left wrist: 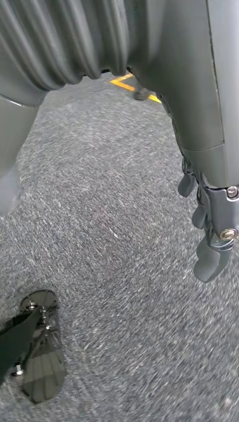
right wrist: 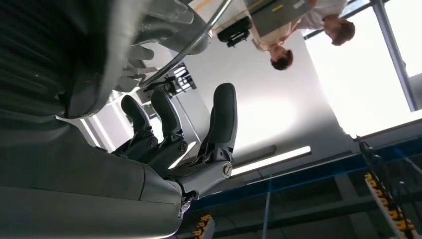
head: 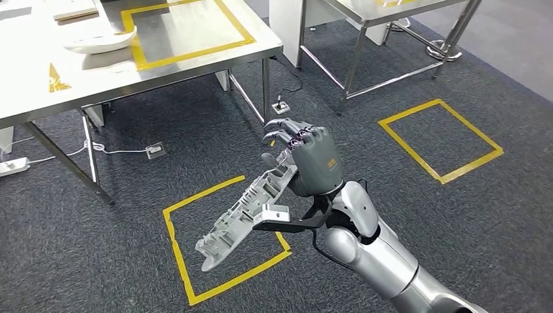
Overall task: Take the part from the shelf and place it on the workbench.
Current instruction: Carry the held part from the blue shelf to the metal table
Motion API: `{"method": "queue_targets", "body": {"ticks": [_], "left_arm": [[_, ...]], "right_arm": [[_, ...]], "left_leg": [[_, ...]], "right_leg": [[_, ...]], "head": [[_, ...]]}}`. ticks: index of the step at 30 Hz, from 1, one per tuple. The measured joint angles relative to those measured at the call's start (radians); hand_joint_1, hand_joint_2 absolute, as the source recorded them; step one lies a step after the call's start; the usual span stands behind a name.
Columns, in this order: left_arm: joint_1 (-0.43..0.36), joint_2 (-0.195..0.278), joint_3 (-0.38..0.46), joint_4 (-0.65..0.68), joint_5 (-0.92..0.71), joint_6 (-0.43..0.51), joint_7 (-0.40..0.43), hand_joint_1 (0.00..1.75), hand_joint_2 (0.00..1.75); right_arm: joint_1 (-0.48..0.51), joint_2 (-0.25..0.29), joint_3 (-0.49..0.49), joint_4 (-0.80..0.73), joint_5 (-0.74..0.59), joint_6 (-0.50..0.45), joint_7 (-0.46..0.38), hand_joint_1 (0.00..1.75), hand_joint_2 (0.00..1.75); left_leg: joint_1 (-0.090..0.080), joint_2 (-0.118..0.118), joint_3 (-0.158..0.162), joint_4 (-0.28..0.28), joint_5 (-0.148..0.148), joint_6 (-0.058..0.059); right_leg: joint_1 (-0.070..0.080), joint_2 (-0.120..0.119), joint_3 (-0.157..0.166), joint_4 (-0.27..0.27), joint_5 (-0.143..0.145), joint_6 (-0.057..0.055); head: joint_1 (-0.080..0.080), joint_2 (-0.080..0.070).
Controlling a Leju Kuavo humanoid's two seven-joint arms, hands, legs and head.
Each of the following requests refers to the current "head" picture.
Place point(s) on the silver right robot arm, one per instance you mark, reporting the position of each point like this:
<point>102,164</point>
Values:
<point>376,259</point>

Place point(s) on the steel workbench table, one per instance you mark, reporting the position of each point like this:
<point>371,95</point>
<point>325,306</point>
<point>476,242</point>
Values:
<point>358,13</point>
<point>108,73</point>

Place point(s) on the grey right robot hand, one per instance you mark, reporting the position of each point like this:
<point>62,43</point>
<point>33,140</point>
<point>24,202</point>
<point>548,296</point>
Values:
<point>319,160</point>

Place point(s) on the beige flat board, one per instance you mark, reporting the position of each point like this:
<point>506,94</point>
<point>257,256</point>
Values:
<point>75,11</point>

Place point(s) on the yellow tape scrap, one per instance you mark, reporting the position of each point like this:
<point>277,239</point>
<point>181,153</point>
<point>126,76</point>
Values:
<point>56,84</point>

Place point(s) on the yellow floor tape square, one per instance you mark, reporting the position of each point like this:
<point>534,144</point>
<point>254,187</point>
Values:
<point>207,193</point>
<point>410,112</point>

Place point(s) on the white cabinet panel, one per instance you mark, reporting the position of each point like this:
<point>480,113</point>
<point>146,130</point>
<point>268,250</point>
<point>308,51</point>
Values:
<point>285,30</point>

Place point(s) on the chrome stool base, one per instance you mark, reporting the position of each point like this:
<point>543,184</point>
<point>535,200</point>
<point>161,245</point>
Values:
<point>443,49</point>

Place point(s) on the floor socket with plug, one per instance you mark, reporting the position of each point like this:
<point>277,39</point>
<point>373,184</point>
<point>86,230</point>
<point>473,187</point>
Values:
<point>155,150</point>
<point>281,107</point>

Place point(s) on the silver plastic wheel hubcap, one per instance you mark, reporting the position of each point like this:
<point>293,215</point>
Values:
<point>233,220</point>

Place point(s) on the white power strip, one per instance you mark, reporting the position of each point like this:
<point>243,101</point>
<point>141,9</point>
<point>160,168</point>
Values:
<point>13,166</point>

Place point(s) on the white curved plastic part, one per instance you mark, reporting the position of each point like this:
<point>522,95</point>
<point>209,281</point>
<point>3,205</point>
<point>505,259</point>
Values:
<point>99,43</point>

